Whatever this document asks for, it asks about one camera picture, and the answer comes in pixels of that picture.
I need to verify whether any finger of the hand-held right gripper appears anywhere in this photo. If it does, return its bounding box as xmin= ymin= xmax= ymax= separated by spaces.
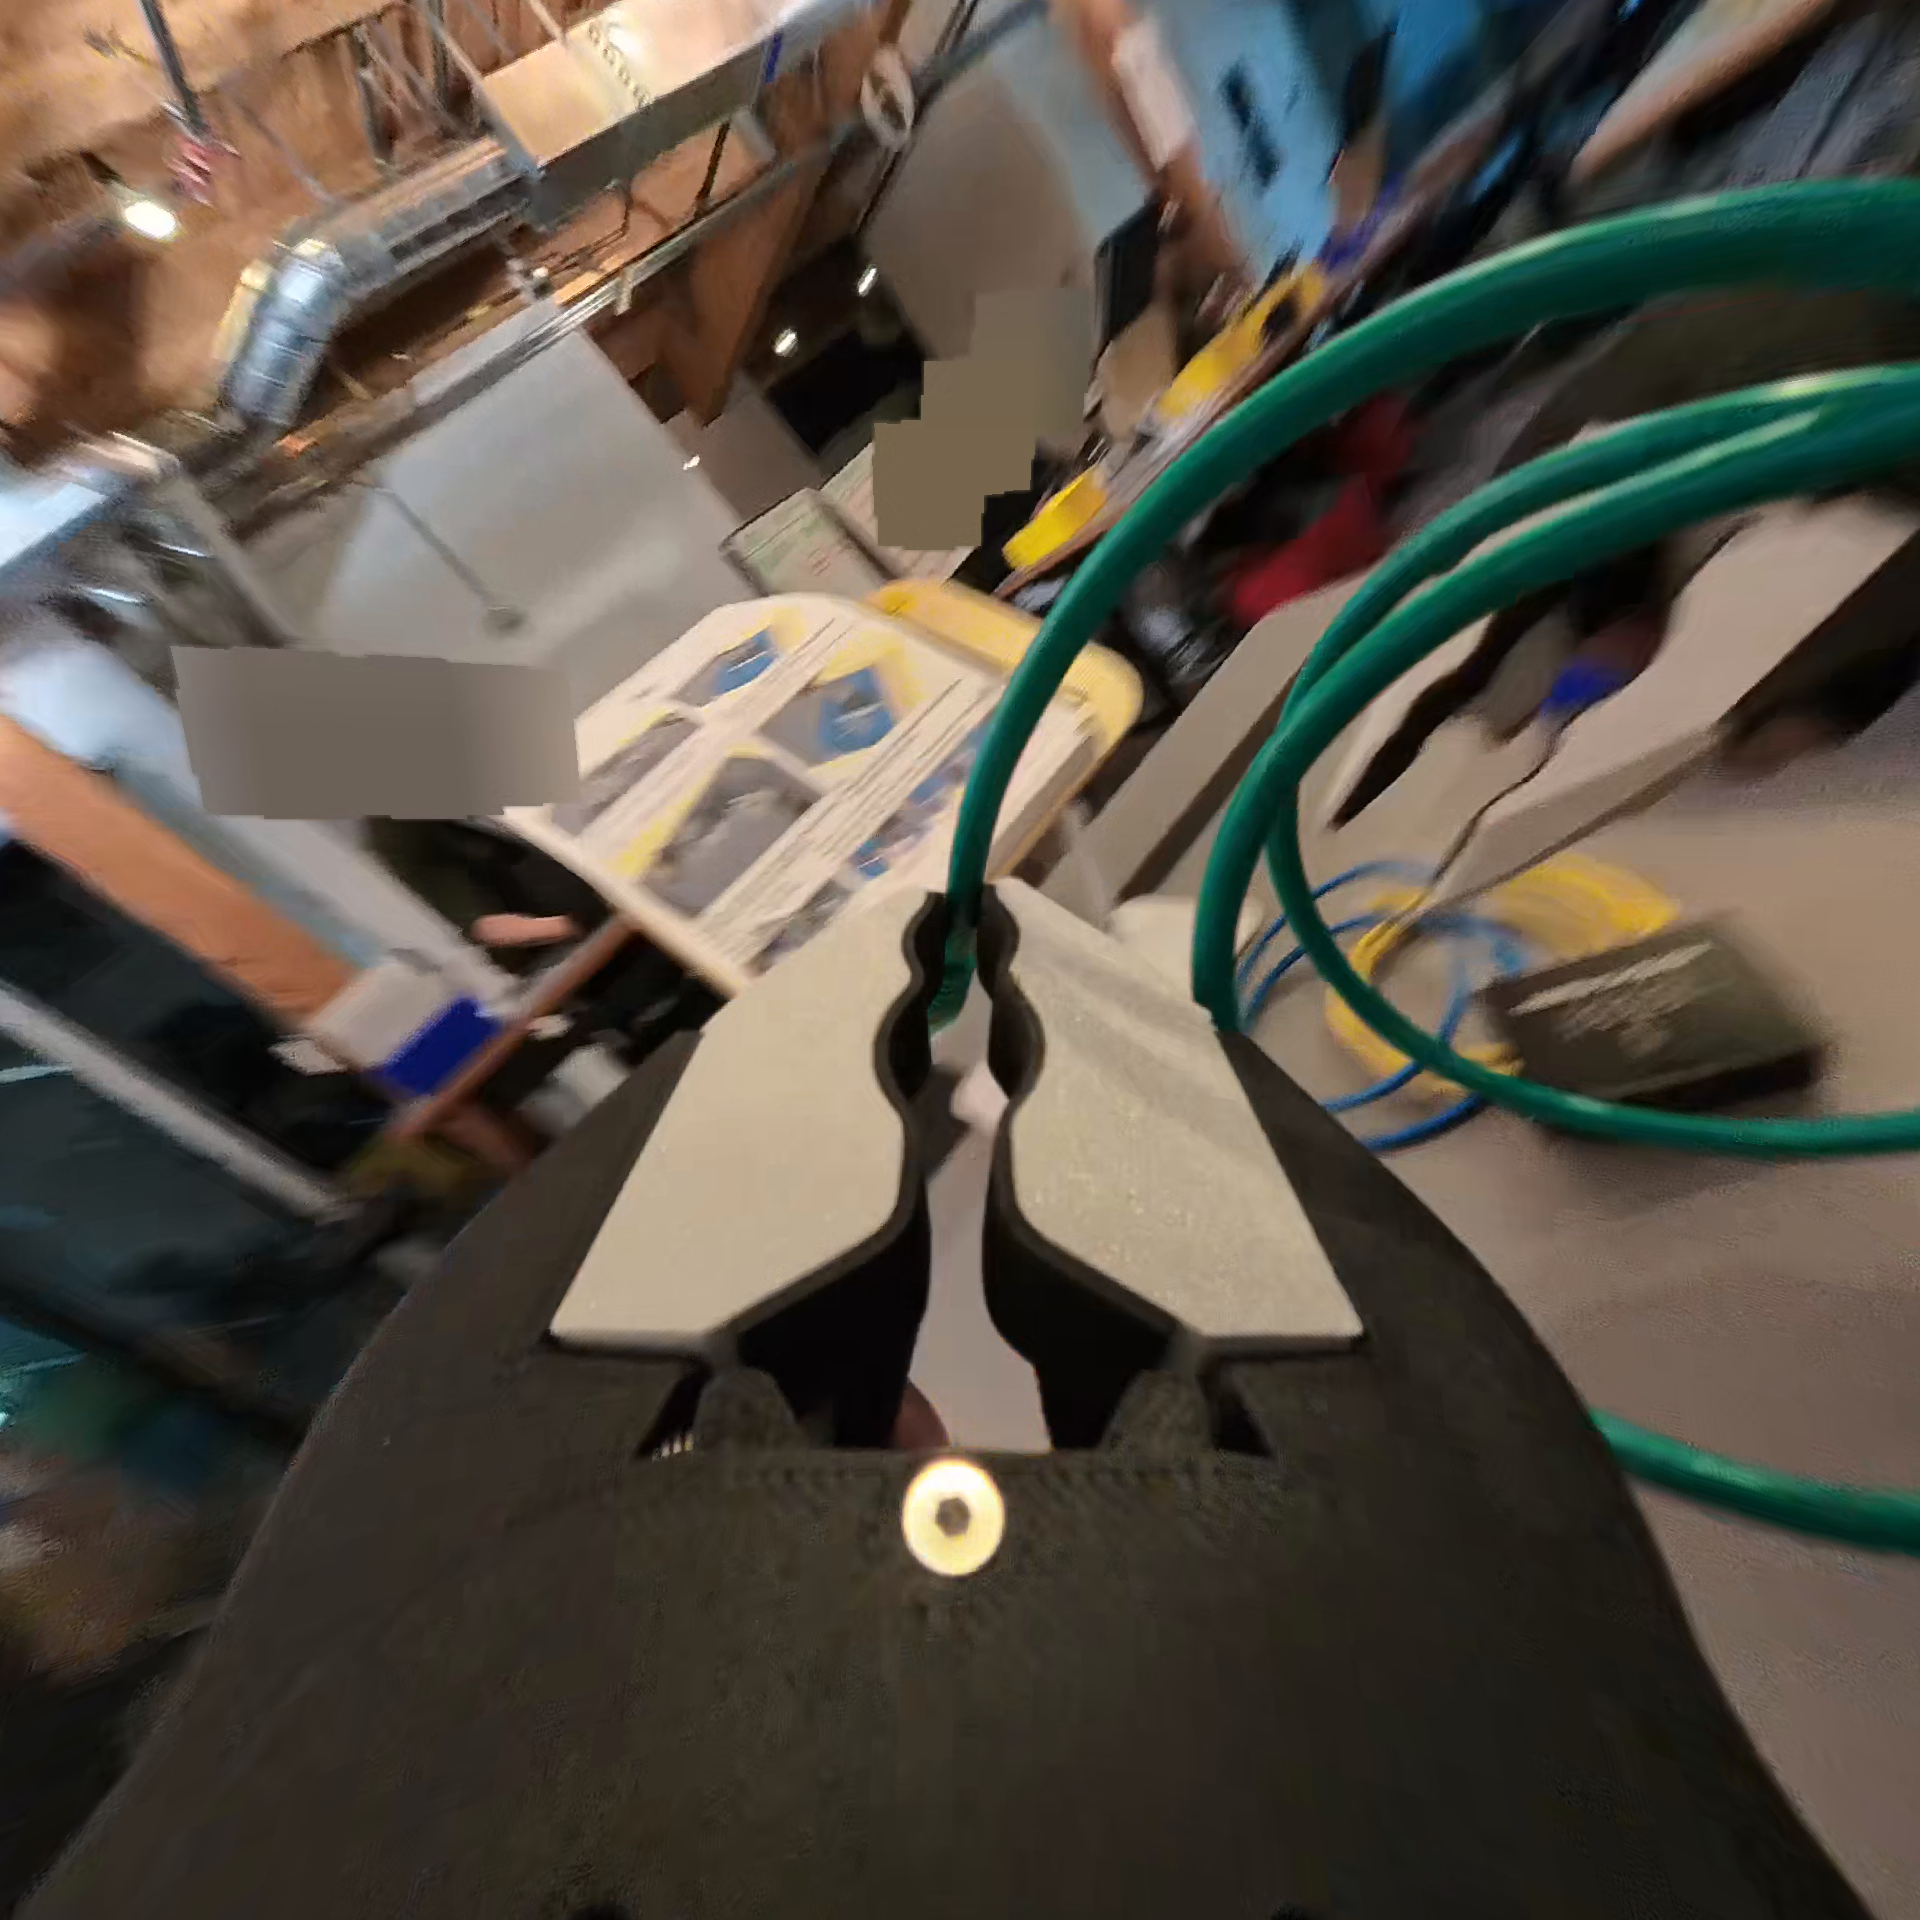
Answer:
xmin=1320 ymin=592 xmax=1517 ymax=829
xmin=1432 ymin=502 xmax=1920 ymax=903

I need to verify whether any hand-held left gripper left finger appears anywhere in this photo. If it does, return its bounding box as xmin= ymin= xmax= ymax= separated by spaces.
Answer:
xmin=545 ymin=889 xmax=953 ymax=1446

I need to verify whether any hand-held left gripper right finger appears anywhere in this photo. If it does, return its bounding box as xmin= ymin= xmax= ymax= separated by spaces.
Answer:
xmin=974 ymin=882 xmax=1368 ymax=1446

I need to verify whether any yellow ethernet cable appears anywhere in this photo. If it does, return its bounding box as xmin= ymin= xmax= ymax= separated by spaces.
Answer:
xmin=1325 ymin=854 xmax=1682 ymax=1098

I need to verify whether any black ethernet splitter box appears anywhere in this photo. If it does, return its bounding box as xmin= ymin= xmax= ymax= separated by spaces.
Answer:
xmin=1476 ymin=919 xmax=1823 ymax=1113

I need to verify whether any blue ethernet cable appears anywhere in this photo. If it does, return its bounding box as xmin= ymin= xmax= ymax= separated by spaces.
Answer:
xmin=1235 ymin=862 xmax=1517 ymax=1155

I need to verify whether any green ethernet cable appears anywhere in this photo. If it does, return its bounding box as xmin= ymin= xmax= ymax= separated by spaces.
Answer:
xmin=925 ymin=177 xmax=1920 ymax=1563

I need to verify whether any red storage bag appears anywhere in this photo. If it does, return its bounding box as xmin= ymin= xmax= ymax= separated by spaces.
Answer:
xmin=1229 ymin=480 xmax=1398 ymax=618

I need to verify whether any white metal document stand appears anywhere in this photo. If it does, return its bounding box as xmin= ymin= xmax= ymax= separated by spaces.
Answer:
xmin=1106 ymin=896 xmax=1219 ymax=1000

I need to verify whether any white and blue box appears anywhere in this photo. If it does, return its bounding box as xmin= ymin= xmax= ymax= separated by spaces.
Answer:
xmin=305 ymin=960 xmax=519 ymax=1104

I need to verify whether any small yellow parts bin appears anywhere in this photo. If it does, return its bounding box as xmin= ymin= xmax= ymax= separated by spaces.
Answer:
xmin=1162 ymin=271 xmax=1329 ymax=423
xmin=1002 ymin=477 xmax=1112 ymax=571

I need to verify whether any printed instruction sheet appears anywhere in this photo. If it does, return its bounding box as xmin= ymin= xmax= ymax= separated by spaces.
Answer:
xmin=502 ymin=597 xmax=1112 ymax=996

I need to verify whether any whiteboard with green writing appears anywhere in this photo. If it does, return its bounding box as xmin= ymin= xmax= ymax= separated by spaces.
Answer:
xmin=723 ymin=487 xmax=889 ymax=601

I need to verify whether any silver round ventilation duct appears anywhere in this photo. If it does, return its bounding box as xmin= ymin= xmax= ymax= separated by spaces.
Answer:
xmin=215 ymin=142 xmax=542 ymax=430

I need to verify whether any rectangular metal duct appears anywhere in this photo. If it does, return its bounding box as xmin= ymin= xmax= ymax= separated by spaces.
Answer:
xmin=476 ymin=0 xmax=902 ymax=191

